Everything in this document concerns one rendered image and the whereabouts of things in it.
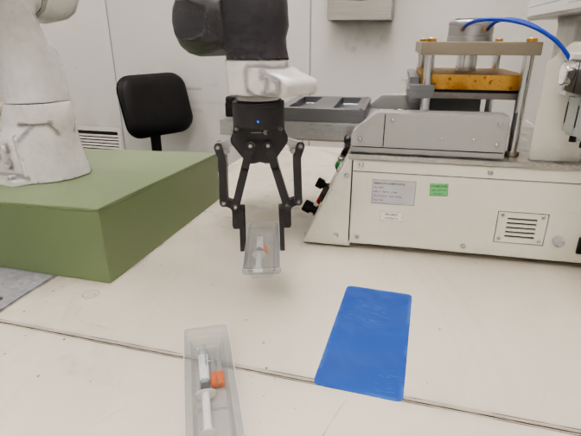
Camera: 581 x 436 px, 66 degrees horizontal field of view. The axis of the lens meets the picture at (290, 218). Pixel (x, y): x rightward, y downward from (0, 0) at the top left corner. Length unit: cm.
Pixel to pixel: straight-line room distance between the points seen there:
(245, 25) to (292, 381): 44
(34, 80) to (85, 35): 221
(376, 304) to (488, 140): 32
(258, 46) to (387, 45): 186
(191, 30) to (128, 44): 228
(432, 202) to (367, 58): 172
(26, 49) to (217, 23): 39
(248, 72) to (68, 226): 37
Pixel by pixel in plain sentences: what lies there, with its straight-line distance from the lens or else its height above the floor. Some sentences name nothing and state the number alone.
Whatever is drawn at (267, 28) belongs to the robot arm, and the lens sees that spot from 63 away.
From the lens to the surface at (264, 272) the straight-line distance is 65.
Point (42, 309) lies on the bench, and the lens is 76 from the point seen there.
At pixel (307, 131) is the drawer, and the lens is 86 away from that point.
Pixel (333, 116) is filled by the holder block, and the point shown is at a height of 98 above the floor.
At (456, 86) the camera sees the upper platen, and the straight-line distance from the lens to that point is 85.
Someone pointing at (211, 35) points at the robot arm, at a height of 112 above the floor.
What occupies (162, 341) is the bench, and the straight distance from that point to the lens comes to 63.
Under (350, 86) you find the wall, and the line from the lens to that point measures 249.
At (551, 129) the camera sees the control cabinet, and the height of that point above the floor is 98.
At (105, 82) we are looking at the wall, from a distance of 308.
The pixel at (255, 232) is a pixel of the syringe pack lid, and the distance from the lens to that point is 77.
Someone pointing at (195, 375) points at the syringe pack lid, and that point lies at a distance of 53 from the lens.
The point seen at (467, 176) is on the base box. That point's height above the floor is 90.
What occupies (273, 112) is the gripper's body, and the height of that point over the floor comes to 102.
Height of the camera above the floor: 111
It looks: 22 degrees down
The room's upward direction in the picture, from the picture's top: straight up
